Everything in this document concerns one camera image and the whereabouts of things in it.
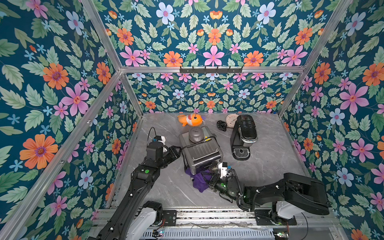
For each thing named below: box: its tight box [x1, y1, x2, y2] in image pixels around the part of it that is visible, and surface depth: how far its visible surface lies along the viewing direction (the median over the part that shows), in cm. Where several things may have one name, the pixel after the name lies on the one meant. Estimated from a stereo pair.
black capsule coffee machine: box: [230, 114, 259, 161], surface depth 88 cm
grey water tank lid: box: [188, 126, 204, 144], surface depth 71 cm
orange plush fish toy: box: [177, 113, 203, 127], surface depth 109 cm
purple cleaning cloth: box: [185, 167, 213, 193], surface depth 72 cm
